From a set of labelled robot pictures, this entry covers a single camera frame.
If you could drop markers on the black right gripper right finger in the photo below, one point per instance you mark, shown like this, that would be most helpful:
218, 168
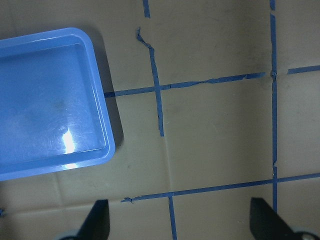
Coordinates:
266, 224

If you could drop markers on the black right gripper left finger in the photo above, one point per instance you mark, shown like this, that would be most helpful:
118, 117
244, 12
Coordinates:
97, 223

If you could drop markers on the blue plastic tray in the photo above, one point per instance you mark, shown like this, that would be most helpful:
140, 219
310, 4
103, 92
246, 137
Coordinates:
53, 113

